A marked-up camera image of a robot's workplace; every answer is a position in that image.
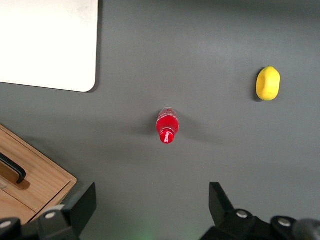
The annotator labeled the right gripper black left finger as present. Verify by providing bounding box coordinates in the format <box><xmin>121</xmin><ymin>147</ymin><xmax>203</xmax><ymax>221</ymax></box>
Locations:
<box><xmin>0</xmin><ymin>182</ymin><xmax>98</xmax><ymax>240</ymax></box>

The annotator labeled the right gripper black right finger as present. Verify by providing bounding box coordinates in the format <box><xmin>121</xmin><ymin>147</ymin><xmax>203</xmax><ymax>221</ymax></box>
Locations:
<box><xmin>199</xmin><ymin>182</ymin><xmax>320</xmax><ymax>240</ymax></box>

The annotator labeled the wooden drawer with wide handle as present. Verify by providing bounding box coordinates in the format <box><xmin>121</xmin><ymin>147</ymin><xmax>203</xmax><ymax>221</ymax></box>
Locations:
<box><xmin>0</xmin><ymin>186</ymin><xmax>38</xmax><ymax>224</ymax></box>

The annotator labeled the wooden drawer cabinet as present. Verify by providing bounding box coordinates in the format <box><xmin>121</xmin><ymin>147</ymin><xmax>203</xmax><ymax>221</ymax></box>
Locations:
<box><xmin>0</xmin><ymin>123</ymin><xmax>78</xmax><ymax>225</ymax></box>

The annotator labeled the red cola bottle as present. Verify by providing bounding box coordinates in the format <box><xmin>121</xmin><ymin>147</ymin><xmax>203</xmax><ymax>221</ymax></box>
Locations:
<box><xmin>155</xmin><ymin>107</ymin><xmax>181</xmax><ymax>145</ymax></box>

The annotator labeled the yellow lemon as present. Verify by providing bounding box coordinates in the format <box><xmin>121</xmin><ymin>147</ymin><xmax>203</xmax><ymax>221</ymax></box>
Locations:
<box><xmin>255</xmin><ymin>65</ymin><xmax>281</xmax><ymax>102</ymax></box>

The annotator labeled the wooden drawer with short handle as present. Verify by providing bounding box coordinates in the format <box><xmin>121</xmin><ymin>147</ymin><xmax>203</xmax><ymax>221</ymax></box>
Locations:
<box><xmin>0</xmin><ymin>127</ymin><xmax>75</xmax><ymax>214</ymax></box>

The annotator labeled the black drawer handle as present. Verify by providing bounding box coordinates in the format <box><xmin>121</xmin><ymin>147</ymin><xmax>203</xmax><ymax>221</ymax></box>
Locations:
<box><xmin>0</xmin><ymin>151</ymin><xmax>27</xmax><ymax>185</ymax></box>

